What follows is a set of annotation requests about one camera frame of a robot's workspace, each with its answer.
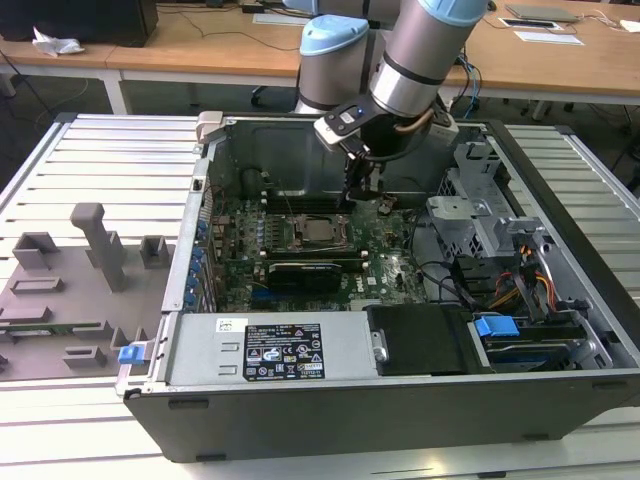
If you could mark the black chair base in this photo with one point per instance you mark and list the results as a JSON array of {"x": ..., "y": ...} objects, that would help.
[{"x": 261, "y": 95}]

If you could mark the green RAM stick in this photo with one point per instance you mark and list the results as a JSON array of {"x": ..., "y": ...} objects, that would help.
[{"x": 50, "y": 330}]

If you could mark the green motherboard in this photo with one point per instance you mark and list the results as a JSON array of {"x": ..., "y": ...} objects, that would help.
[{"x": 380, "y": 280}]

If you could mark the black open PC case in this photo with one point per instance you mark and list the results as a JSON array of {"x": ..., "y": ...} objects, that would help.
[{"x": 350, "y": 420}]

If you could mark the black case fan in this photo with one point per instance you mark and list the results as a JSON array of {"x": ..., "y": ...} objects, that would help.
[{"x": 252, "y": 182}]

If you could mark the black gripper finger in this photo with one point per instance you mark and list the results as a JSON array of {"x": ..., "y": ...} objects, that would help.
[
  {"x": 370, "y": 185},
  {"x": 352, "y": 180}
]

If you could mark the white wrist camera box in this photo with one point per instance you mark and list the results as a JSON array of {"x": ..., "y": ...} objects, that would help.
[
  {"x": 446, "y": 129},
  {"x": 342, "y": 122}
]

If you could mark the black graphics card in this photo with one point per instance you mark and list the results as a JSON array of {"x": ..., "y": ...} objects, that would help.
[{"x": 305, "y": 277}]

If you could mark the grey parts rack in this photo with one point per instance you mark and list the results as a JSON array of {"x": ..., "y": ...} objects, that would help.
[{"x": 60, "y": 300}]

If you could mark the grey laptop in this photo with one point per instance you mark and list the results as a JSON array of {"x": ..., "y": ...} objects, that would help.
[{"x": 542, "y": 12}]

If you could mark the hard disk in blue carrier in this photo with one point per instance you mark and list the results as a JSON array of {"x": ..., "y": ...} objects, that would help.
[{"x": 525, "y": 345}]

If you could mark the silver power supply unit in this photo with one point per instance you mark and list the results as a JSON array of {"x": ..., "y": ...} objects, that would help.
[{"x": 200, "y": 350}]

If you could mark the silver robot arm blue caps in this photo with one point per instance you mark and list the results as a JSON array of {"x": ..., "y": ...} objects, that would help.
[{"x": 425, "y": 40}]

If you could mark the blue plastic latch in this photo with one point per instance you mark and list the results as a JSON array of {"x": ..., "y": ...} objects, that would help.
[{"x": 129, "y": 355}]

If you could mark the black computer box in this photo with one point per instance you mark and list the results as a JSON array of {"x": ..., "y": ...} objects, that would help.
[{"x": 75, "y": 20}]

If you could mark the grey case latch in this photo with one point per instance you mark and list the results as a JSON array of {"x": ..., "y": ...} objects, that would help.
[{"x": 210, "y": 125}]

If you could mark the CPU socket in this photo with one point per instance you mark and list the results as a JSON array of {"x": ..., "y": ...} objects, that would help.
[{"x": 295, "y": 245}]

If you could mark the crumpled white paper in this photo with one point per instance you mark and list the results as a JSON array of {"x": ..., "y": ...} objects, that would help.
[{"x": 55, "y": 44}]

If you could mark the silver drive cage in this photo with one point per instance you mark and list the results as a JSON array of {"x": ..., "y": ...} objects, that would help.
[{"x": 470, "y": 220}]

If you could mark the light wooden desk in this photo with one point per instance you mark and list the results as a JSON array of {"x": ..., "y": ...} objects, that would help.
[
  {"x": 200, "y": 50},
  {"x": 550, "y": 65}
]

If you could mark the round coin battery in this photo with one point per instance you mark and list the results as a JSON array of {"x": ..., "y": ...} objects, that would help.
[{"x": 384, "y": 207}]

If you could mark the black RAM slot row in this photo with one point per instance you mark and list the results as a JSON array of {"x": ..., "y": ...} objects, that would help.
[
  {"x": 305, "y": 203},
  {"x": 310, "y": 256}
]

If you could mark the black computer mouse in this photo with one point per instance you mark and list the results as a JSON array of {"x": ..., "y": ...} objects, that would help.
[{"x": 492, "y": 4}]

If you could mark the black plastic shroud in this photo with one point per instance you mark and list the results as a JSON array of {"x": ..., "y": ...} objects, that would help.
[{"x": 420, "y": 340}]

